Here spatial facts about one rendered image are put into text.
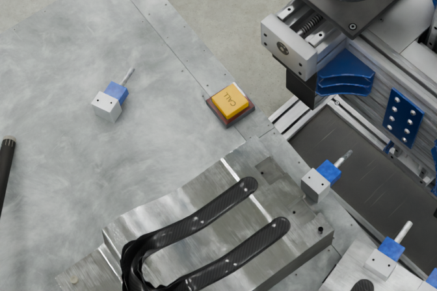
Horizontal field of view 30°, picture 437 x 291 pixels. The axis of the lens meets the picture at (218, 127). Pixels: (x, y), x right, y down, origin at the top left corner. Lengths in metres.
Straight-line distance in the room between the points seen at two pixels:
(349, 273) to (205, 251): 0.28
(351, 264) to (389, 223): 0.74
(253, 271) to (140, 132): 0.44
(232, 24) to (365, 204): 0.88
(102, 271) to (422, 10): 0.86
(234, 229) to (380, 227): 0.81
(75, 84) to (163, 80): 0.20
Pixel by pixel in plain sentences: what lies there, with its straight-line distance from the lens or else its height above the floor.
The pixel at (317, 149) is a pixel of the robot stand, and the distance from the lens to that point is 2.44.
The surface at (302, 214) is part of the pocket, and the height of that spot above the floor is 0.86.
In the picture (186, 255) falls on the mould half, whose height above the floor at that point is 0.91.
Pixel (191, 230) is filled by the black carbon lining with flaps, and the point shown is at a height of 0.89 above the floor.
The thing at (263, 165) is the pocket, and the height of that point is 0.87.
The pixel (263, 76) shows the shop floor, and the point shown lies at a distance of 2.79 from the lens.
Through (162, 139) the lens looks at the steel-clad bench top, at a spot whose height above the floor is 0.80.
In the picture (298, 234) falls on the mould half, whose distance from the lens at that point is 1.62.
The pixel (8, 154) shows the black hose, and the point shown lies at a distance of 1.84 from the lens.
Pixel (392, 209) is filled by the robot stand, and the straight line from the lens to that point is 2.39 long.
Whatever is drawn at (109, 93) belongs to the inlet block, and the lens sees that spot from 1.84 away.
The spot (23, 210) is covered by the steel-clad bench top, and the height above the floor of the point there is 0.80.
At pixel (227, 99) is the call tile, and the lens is 1.80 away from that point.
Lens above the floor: 2.42
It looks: 63 degrees down
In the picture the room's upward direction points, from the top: 8 degrees counter-clockwise
